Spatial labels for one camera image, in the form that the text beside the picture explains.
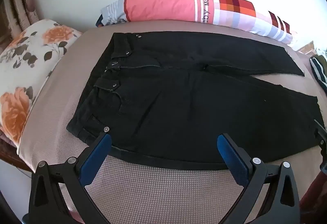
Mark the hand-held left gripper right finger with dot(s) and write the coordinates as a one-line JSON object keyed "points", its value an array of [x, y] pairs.
{"points": [[230, 157]]}

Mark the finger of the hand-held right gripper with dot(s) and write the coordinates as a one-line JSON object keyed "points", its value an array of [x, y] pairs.
{"points": [[322, 137]]}

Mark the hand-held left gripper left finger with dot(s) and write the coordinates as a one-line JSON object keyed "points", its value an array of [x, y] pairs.
{"points": [[98, 152]]}

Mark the black pants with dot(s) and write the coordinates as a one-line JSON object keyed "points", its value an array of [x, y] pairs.
{"points": [[178, 101]]}

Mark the dark striped garment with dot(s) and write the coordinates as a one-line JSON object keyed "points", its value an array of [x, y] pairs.
{"points": [[319, 70]]}

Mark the floral pillow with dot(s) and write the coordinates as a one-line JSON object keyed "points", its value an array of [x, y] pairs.
{"points": [[28, 60]]}

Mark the pink patchwork pillow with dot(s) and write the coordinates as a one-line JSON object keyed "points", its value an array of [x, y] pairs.
{"points": [[166, 4]]}

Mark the brown patterned curtain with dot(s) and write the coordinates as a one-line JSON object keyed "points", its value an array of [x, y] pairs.
{"points": [[21, 4]]}

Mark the wooden bed frame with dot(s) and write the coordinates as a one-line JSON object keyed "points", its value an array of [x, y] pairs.
{"points": [[315, 193]]}

